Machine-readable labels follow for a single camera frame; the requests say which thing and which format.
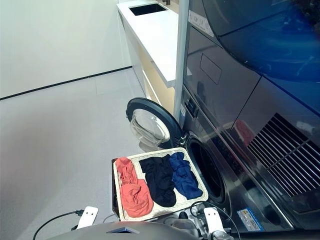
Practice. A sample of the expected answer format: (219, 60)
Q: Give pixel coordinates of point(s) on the black garment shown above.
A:
(160, 182)

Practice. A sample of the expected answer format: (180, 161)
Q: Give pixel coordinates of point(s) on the navy blue garment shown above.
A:
(185, 180)

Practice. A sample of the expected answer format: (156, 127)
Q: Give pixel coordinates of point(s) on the orange-red garment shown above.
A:
(135, 197)

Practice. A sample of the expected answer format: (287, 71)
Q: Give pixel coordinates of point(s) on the grey washing machine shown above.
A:
(225, 175)

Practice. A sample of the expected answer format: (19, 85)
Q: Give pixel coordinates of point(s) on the pale woven basket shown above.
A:
(160, 208)

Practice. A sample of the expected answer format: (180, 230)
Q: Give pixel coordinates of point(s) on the small blue washer label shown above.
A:
(183, 110)

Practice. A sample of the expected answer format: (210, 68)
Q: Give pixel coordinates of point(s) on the white counter cabinet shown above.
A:
(155, 45)

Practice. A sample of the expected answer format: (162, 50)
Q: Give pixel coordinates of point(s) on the dark stacked dryer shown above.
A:
(250, 75)

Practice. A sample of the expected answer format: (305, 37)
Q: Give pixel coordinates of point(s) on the white warning sticker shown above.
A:
(201, 22)

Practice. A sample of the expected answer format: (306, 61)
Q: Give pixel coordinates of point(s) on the black sink basin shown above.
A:
(147, 9)

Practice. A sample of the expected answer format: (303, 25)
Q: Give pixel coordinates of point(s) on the silver robot torso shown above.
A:
(125, 232)

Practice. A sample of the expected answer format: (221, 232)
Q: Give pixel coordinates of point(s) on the blue energy label sticker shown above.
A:
(250, 220)

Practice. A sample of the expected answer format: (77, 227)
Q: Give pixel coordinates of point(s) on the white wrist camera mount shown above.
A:
(213, 221)
(86, 217)

